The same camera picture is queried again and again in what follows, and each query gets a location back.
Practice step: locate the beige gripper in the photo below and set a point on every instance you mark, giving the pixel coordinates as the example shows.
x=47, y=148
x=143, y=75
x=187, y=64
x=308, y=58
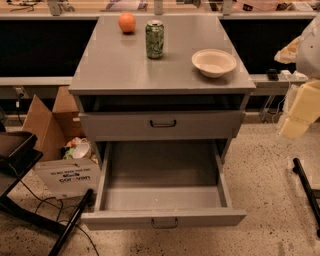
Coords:
x=310, y=55

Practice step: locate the grey drawer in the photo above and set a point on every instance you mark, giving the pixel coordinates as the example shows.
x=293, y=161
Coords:
x=167, y=125
x=162, y=185

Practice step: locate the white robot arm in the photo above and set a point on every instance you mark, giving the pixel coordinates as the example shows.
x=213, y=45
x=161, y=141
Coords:
x=304, y=51

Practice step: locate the grey top drawer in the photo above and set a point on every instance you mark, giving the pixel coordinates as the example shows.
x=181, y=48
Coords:
x=167, y=125

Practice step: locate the grey drawer cabinet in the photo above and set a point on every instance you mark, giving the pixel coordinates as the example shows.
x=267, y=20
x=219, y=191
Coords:
x=115, y=74

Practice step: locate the black bar right floor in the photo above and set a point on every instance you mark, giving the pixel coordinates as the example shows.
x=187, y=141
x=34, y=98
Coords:
x=312, y=194

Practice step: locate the white power adapter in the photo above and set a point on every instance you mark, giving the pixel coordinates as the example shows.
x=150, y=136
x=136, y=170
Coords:
x=295, y=76

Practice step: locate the black small device on ledge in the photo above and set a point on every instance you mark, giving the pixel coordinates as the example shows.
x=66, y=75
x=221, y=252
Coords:
x=272, y=74

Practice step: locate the white paper bowl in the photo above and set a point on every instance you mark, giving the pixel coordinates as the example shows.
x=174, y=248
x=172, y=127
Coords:
x=213, y=63

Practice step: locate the green soda can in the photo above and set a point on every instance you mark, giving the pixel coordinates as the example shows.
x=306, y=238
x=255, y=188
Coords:
x=154, y=36

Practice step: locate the orange fruit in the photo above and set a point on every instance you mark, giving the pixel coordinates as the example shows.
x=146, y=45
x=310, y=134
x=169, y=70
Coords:
x=127, y=22

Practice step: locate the white crumpled trash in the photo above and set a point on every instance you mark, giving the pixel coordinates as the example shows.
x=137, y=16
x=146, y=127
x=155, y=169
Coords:
x=77, y=148

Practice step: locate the brown cardboard box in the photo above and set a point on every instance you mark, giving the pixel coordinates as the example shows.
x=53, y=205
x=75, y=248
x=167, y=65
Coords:
x=65, y=178

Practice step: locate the black stand frame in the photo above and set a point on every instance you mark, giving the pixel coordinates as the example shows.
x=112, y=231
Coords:
x=17, y=156

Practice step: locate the wall outlet with plug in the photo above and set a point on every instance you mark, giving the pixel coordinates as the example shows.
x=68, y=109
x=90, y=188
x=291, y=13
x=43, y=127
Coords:
x=20, y=94

